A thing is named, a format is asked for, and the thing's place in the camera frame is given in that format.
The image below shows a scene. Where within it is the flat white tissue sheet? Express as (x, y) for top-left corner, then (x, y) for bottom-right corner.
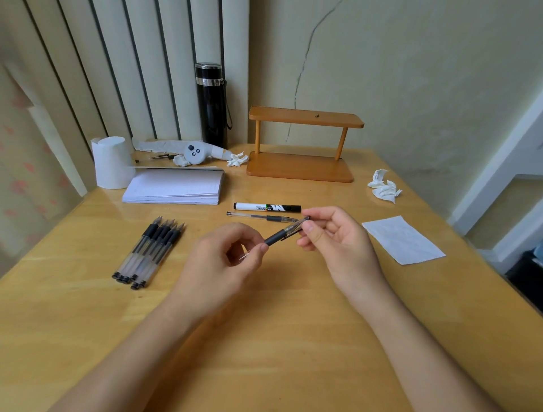
(361, 215), (447, 266)

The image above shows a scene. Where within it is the person's right forearm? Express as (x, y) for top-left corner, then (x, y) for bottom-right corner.
(341, 276), (502, 412)

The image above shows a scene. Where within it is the white and black marker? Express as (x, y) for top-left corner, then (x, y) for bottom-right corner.
(233, 202), (302, 214)

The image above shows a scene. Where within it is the person's left forearm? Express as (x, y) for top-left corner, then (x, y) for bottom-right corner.
(48, 295), (221, 412)

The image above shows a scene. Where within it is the white toilet paper roll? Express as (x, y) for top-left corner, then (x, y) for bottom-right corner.
(91, 136), (137, 190)

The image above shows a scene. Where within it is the person's right hand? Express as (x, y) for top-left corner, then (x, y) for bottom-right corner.
(296, 206), (386, 298)

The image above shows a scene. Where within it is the white tissue paper strip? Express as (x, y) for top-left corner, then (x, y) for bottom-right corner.
(132, 138), (190, 155)

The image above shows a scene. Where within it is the clear barrel gel pen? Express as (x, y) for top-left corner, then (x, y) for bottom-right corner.
(226, 212), (299, 224)
(238, 216), (311, 260)

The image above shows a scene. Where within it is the white paper notepad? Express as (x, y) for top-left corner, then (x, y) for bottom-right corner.
(122, 167), (225, 206)

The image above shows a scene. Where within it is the black bag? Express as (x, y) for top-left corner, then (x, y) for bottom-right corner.
(506, 250), (543, 316)

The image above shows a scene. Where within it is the row of black gel pens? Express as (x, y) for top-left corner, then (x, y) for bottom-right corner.
(111, 216), (186, 291)

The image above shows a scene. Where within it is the black insulated bottle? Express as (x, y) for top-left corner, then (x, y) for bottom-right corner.
(195, 62), (233, 150)

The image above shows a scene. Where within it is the person's left hand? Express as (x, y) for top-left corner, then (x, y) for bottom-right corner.
(171, 223), (270, 318)

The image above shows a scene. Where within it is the cream vertical striped curtain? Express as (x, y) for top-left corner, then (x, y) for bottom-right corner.
(0, 0), (250, 147)

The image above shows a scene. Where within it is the white handheld controller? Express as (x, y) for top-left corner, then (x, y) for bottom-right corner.
(183, 142), (233, 166)

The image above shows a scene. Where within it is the wooden desk shelf stand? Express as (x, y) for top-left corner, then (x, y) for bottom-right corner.
(246, 106), (365, 183)

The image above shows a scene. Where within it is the pink floral curtain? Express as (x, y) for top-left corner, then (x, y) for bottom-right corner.
(0, 64), (91, 278)

